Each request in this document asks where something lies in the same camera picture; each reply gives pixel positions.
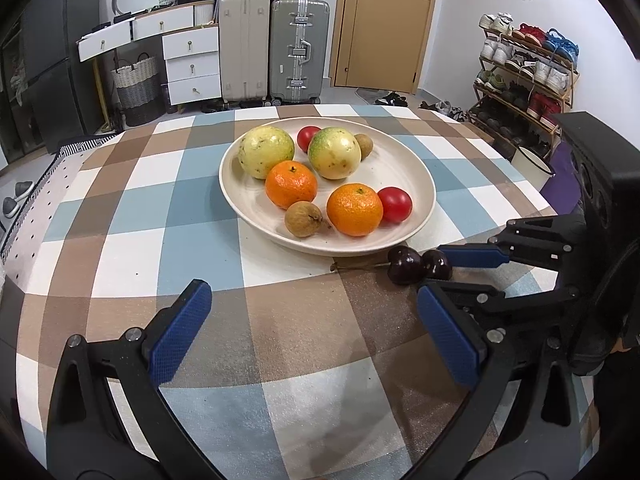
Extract white bucket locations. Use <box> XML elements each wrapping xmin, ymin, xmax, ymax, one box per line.
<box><xmin>510</xmin><ymin>145</ymin><xmax>556</xmax><ymax>186</ymax></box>

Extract silver suitcase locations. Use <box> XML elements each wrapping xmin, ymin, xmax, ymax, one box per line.
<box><xmin>270</xmin><ymin>0</ymin><xmax>331</xmax><ymax>103</ymax></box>

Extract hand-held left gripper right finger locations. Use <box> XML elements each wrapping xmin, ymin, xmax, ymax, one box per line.
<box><xmin>400</xmin><ymin>284</ymin><xmax>592</xmax><ymax>480</ymax></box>

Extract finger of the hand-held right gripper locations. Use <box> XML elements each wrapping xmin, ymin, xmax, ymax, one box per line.
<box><xmin>437</xmin><ymin>215</ymin><xmax>588</xmax><ymax>273</ymax></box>
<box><xmin>432</xmin><ymin>280</ymin><xmax>583</xmax><ymax>332</ymax></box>

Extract grey white woven basket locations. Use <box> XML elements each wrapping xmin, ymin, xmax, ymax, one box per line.
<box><xmin>111</xmin><ymin>52</ymin><xmax>166</xmax><ymax>127</ymax></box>

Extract dark grey refrigerator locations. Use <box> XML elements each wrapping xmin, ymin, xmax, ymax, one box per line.
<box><xmin>0</xmin><ymin>0</ymin><xmax>108</xmax><ymax>161</ymax></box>

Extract wooden shoe rack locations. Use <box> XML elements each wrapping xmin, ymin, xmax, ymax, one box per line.
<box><xmin>467</xmin><ymin>12</ymin><xmax>581</xmax><ymax>161</ymax></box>

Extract cream round plate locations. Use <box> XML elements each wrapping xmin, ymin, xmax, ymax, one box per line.
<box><xmin>218</xmin><ymin>116</ymin><xmax>437</xmax><ymax>257</ymax></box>

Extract purple cloth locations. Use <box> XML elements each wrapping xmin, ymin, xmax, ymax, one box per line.
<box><xmin>540</xmin><ymin>142</ymin><xmax>586</xmax><ymax>211</ymax></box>

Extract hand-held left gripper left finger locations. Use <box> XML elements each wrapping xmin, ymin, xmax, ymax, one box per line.
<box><xmin>45</xmin><ymin>279</ymin><xmax>213</xmax><ymax>480</ymax></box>

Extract assorted shoes group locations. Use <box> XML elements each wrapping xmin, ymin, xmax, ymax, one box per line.
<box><xmin>472</xmin><ymin>12</ymin><xmax>581</xmax><ymax>158</ymax></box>

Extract white drawer desk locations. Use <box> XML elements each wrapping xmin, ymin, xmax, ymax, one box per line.
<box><xmin>76</xmin><ymin>1</ymin><xmax>222</xmax><ymax>108</ymax></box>

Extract orange mandarin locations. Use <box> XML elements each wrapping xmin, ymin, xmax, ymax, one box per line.
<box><xmin>265</xmin><ymin>160</ymin><xmax>319</xmax><ymax>210</ymax></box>
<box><xmin>326</xmin><ymin>183</ymin><xmax>384</xmax><ymax>237</ymax></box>

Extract white dotted cloth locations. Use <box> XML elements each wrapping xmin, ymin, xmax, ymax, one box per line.
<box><xmin>0</xmin><ymin>147</ymin><xmax>91</xmax><ymax>291</ymax></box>

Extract white ribbed cylinder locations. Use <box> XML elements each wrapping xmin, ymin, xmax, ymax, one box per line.
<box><xmin>192</xmin><ymin>2</ymin><xmax>221</xmax><ymax>26</ymax></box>

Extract beige suitcase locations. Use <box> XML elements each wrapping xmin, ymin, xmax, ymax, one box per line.
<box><xmin>219</xmin><ymin>0</ymin><xmax>272</xmax><ymax>106</ymax></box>

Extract yellow-green passion fruit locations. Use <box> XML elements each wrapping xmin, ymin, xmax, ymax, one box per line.
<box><xmin>307</xmin><ymin>127</ymin><xmax>362</xmax><ymax>181</ymax></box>
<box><xmin>237</xmin><ymin>126</ymin><xmax>296</xmax><ymax>180</ymax></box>

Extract checked tablecloth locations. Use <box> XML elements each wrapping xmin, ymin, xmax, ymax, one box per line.
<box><xmin>0</xmin><ymin>104</ymin><xmax>601</xmax><ymax>480</ymax></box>

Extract small red tomato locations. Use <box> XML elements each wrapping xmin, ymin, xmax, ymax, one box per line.
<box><xmin>297</xmin><ymin>126</ymin><xmax>322</xmax><ymax>153</ymax></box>
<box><xmin>377</xmin><ymin>186</ymin><xmax>414</xmax><ymax>223</ymax></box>

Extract wooden door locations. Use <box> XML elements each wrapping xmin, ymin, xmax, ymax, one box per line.
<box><xmin>332</xmin><ymin>0</ymin><xmax>442</xmax><ymax>95</ymax></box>

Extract scattered floor shoes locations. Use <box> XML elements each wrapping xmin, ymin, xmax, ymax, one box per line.
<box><xmin>372</xmin><ymin>91</ymin><xmax>468</xmax><ymax>122</ymax></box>

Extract yellow mop handle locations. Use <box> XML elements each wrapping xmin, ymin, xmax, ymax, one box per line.
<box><xmin>92</xmin><ymin>57</ymin><xmax>113</xmax><ymax>133</ymax></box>

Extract dark red cherry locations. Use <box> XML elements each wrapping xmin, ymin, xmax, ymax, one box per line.
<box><xmin>422</xmin><ymin>249</ymin><xmax>453</xmax><ymax>281</ymax></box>
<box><xmin>389</xmin><ymin>246</ymin><xmax>426</xmax><ymax>286</ymax></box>

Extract brown fruit stem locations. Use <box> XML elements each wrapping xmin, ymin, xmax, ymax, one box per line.
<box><xmin>330</xmin><ymin>259</ymin><xmax>392</xmax><ymax>272</ymax></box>

